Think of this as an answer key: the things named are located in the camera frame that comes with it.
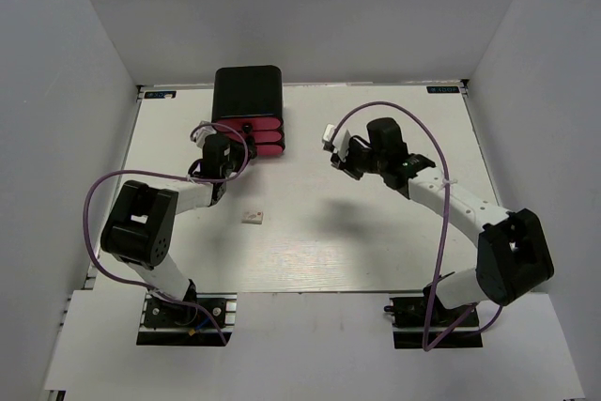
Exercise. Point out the pink bottom drawer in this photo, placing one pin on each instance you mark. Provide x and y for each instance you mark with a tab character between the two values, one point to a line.
269	149

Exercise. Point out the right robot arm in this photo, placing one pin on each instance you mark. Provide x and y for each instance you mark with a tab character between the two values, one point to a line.
512	253

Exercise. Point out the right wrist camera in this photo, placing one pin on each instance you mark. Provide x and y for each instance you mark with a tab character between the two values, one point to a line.
339	137

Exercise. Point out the left blue table label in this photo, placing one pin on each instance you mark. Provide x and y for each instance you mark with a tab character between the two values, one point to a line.
159	95

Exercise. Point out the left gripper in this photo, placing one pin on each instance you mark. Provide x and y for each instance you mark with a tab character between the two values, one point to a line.
239	147

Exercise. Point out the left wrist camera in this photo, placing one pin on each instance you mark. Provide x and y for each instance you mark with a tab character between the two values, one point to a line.
201	132

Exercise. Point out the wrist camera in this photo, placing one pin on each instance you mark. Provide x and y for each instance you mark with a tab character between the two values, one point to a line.
201	132
339	137

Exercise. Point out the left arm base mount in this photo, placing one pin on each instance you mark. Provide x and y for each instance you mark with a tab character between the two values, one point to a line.
163	324

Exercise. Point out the blue table label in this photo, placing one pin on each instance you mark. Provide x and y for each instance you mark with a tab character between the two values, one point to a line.
442	89
159	95

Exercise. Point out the right blue table label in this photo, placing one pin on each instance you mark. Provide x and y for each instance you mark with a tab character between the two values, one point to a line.
442	89

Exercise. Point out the black drawer cabinet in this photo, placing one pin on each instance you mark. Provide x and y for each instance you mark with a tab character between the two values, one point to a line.
249	91

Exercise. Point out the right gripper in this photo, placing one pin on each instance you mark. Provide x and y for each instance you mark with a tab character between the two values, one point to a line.
346	165

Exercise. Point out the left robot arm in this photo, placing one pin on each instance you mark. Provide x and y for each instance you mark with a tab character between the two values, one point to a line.
140	225

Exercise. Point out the pink drawer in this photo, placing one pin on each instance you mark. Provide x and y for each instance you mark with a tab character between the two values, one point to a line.
261	138
269	149
250	124

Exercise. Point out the pink top drawer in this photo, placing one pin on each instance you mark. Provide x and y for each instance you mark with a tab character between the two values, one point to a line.
250	124

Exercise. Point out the white staples box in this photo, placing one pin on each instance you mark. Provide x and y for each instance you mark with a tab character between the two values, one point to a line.
252	217

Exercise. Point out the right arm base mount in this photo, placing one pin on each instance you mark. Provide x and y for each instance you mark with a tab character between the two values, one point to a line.
407	314

